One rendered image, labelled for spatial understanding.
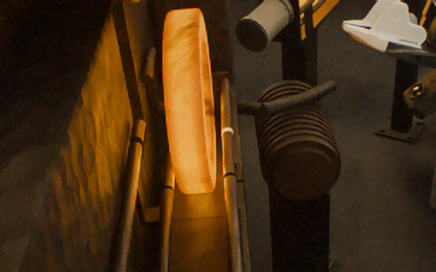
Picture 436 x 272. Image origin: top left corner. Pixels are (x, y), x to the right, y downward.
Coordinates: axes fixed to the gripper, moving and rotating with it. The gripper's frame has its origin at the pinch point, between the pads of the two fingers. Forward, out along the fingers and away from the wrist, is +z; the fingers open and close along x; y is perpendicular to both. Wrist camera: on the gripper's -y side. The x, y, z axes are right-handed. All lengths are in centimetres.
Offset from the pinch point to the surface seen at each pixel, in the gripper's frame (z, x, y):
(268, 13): 6.4, -22.6, -8.1
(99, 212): 24.1, 34.5, -3.8
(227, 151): 13.5, 17.3, -8.3
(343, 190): -34, -61, -68
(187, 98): 18.9, 21.4, -0.9
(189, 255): 15.7, 25.6, -15.2
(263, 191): -13, -63, -74
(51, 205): 26.1, 42.2, 3.1
